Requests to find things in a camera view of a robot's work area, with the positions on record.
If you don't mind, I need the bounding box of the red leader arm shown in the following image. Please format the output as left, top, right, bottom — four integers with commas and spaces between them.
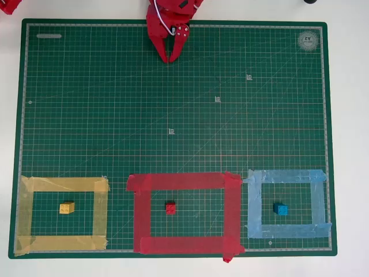
0, 0, 22, 15

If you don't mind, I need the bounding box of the red tape square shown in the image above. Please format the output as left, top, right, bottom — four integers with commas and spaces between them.
126, 171, 246, 263

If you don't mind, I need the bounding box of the yellow tape square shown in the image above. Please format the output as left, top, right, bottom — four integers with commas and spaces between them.
14, 175, 111, 257

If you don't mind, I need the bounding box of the blue tape square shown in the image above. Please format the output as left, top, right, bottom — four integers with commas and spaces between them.
243, 169, 333, 239

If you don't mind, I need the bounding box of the yellow toy brick cube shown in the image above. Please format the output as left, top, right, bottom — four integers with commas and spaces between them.
59, 201, 76, 215

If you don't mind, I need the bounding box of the blue toy brick cube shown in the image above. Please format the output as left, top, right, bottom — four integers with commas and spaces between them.
273, 201, 289, 216

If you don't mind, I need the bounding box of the green cutting mat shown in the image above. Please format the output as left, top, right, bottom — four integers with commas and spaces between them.
7, 18, 338, 260

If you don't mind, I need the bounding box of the white servo cable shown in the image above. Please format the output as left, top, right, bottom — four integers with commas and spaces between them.
154, 0, 176, 36

